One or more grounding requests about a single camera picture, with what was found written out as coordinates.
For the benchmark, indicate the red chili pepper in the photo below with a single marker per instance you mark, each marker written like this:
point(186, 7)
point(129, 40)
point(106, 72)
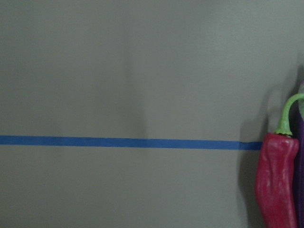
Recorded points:
point(275, 172)

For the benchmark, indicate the purple eggplant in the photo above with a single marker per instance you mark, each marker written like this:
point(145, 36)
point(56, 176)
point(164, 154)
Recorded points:
point(298, 184)

